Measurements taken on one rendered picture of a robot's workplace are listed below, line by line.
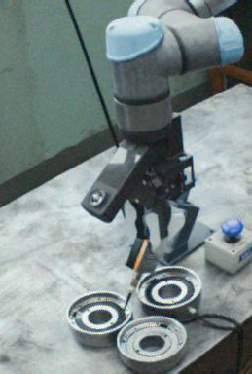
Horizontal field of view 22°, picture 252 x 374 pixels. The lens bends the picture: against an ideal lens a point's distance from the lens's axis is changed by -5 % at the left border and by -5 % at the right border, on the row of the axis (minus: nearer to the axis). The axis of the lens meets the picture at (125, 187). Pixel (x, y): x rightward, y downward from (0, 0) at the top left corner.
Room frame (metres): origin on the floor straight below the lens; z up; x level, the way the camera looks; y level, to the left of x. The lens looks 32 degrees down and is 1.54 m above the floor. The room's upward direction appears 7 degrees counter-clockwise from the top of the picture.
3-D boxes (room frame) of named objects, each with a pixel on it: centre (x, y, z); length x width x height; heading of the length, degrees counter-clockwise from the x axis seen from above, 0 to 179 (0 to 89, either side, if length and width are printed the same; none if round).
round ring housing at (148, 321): (0.68, -0.01, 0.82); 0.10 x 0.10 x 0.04
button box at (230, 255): (0.90, -0.18, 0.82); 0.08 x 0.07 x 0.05; 128
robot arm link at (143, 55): (0.80, -0.04, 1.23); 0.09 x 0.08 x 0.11; 110
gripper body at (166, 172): (0.81, -0.04, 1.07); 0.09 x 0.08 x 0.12; 128
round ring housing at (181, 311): (0.80, -0.05, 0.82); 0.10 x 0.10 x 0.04
